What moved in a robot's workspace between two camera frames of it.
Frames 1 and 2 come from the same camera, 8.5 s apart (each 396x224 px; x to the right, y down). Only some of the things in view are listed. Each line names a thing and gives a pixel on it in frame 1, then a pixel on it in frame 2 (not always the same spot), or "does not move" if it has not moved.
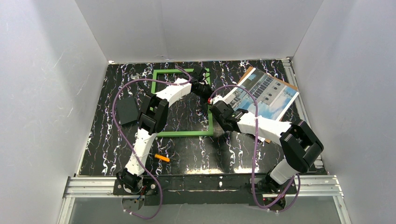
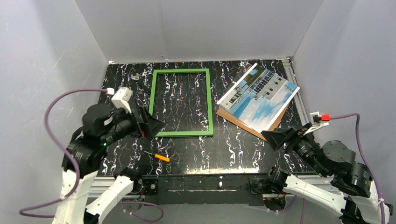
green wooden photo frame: (210, 132) does not move
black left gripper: (200, 73) to (139, 120)
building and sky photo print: (274, 95) does not move
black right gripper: (215, 109) to (294, 138)
